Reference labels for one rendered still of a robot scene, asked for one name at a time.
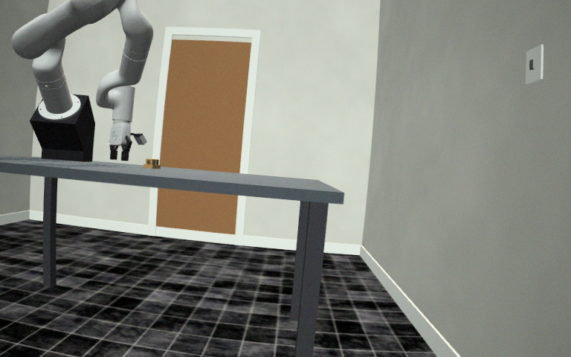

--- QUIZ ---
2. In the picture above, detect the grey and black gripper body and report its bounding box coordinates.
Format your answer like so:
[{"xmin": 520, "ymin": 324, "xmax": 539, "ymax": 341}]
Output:
[{"xmin": 109, "ymin": 121, "xmax": 131, "ymax": 147}]

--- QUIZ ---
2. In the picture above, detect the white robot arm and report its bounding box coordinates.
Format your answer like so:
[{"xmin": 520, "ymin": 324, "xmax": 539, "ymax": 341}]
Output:
[{"xmin": 12, "ymin": 0, "xmax": 153, "ymax": 123}]

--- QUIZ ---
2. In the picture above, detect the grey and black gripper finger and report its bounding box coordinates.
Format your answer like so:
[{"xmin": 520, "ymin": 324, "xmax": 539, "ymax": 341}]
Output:
[
  {"xmin": 109, "ymin": 145, "xmax": 119, "ymax": 160},
  {"xmin": 121, "ymin": 135, "xmax": 132, "ymax": 161}
]

